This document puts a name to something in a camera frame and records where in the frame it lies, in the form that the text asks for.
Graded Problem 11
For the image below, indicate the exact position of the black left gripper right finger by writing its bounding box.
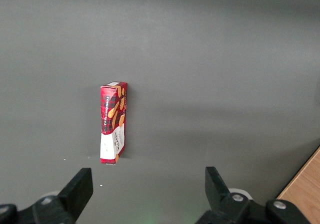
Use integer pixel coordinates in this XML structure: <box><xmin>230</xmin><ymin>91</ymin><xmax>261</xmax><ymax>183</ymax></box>
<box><xmin>194</xmin><ymin>166</ymin><xmax>312</xmax><ymax>224</ymax></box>

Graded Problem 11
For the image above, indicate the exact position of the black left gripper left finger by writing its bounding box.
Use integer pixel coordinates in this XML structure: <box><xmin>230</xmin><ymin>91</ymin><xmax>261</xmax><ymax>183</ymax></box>
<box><xmin>0</xmin><ymin>168</ymin><xmax>94</xmax><ymax>224</ymax></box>

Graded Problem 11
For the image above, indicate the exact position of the red tartan shortbread box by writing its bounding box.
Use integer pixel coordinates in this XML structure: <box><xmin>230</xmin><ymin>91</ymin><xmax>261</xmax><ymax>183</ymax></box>
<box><xmin>99</xmin><ymin>81</ymin><xmax>129</xmax><ymax>165</ymax></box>

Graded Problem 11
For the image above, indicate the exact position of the wooden box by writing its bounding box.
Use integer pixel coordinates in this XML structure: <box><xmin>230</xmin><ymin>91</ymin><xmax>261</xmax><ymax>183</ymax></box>
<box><xmin>276</xmin><ymin>145</ymin><xmax>320</xmax><ymax>224</ymax></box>

